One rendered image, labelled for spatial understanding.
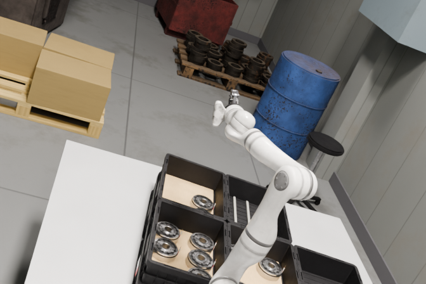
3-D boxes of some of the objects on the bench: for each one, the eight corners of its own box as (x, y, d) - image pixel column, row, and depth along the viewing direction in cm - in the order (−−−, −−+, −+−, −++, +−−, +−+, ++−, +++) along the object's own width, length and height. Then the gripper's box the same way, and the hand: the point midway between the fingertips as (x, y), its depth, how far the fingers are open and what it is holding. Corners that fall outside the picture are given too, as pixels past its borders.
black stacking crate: (206, 262, 237) (217, 241, 232) (140, 241, 233) (149, 219, 228) (208, 210, 273) (217, 191, 269) (150, 191, 269) (158, 171, 264)
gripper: (241, 137, 194) (237, 127, 209) (248, 96, 191) (243, 88, 206) (220, 135, 193) (217, 125, 208) (226, 93, 190) (222, 85, 205)
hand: (230, 107), depth 206 cm, fingers open, 9 cm apart
